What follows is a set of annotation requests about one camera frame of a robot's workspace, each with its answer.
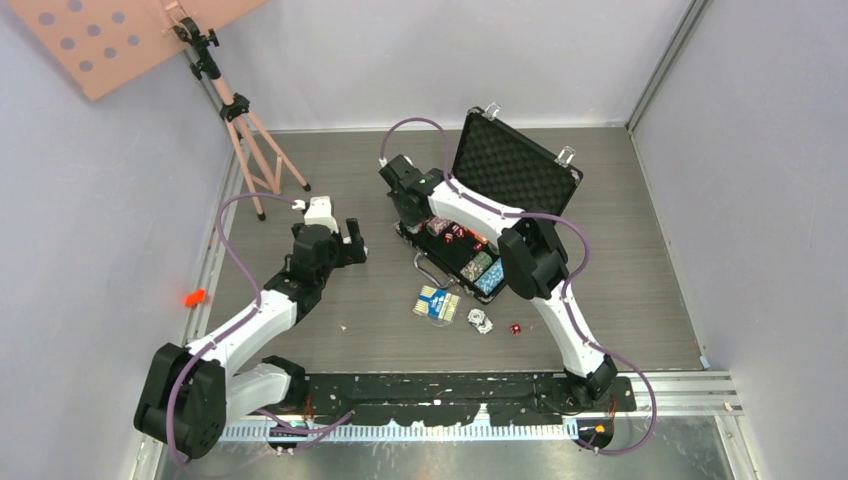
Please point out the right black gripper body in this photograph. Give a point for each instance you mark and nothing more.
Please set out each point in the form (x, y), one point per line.
(405, 212)

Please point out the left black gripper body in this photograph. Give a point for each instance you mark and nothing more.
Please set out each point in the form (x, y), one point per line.
(341, 254)

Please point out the blue playing card deck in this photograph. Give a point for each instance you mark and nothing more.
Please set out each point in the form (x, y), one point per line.
(439, 306)

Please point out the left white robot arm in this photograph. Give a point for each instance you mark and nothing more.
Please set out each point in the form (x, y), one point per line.
(192, 392)

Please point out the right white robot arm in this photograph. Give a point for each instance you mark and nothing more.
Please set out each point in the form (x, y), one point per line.
(534, 262)

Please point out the black poker chip case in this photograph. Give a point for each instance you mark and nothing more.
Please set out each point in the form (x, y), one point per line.
(497, 161)

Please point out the grey camo chip stack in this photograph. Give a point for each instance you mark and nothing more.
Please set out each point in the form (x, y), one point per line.
(477, 266)

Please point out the light blue chip stack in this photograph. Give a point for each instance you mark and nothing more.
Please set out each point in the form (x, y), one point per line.
(491, 278)

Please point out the blue white chip pair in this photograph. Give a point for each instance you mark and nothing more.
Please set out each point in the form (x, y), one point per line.
(479, 321)

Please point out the pink music stand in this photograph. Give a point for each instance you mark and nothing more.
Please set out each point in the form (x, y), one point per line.
(103, 45)

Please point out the orange clip on rail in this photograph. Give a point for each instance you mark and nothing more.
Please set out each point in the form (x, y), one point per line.
(195, 298)

